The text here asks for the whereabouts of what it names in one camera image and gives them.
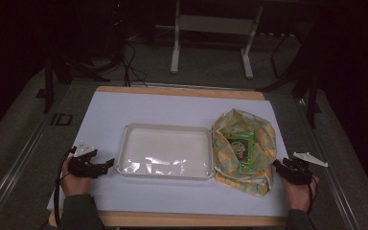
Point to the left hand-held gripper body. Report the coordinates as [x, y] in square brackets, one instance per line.
[80, 166]

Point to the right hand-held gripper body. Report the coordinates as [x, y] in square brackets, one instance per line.
[297, 171]

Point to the yellow patterned cloth bag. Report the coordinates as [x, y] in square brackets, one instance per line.
[262, 140]

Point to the green snack packet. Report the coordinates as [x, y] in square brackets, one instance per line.
[243, 148]

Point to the white plastic tray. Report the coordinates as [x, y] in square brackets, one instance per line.
[166, 150]

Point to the person's left hand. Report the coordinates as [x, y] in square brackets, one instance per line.
[75, 185]

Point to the person's right hand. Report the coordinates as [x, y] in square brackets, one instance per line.
[298, 196]

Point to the white table mat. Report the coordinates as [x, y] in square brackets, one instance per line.
[159, 108]

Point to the black metal stand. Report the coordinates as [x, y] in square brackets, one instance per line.
[49, 80]
[311, 92]

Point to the white metal stand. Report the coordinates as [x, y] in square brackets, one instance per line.
[215, 25]

